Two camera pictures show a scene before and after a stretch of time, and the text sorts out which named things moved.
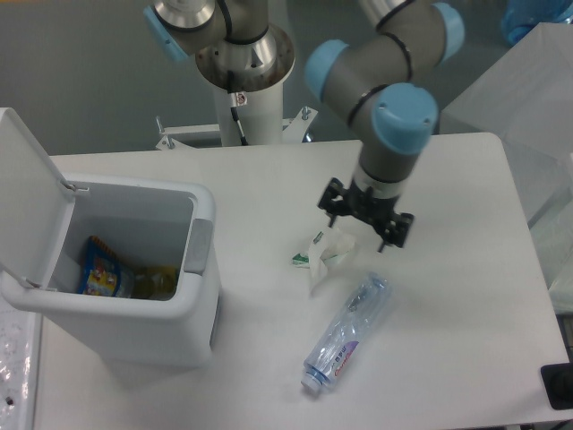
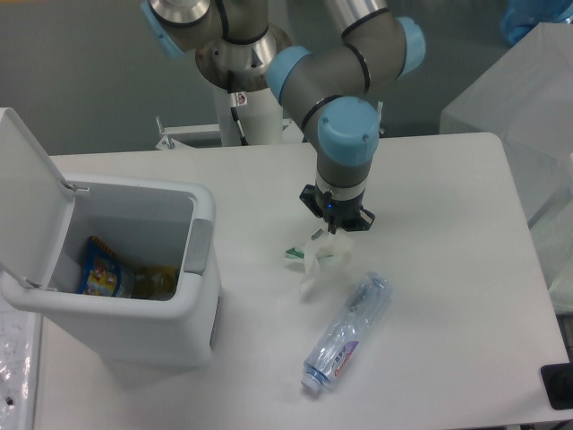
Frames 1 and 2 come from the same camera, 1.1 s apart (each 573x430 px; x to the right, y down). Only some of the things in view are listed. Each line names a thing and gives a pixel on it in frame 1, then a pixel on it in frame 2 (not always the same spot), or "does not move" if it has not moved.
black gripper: (338, 200) -> (337, 211)
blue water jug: (519, 17) does not move
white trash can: (144, 225) does not move
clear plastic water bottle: (340, 344) does not move
